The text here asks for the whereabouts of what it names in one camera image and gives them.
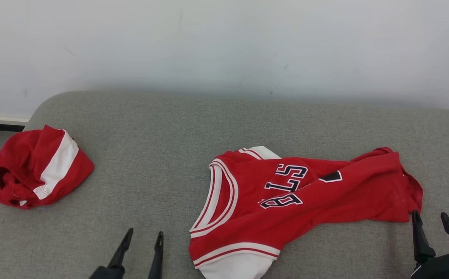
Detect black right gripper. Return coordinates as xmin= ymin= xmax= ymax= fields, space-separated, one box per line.
xmin=411 ymin=210 xmax=449 ymax=279

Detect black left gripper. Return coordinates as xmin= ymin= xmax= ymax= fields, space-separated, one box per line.
xmin=89 ymin=228 xmax=164 ymax=279

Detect red basketball jersey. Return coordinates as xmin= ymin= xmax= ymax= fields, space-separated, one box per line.
xmin=188 ymin=146 xmax=423 ymax=279

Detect red shorts with white stripe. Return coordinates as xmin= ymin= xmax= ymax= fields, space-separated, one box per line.
xmin=0 ymin=124 xmax=95 ymax=210

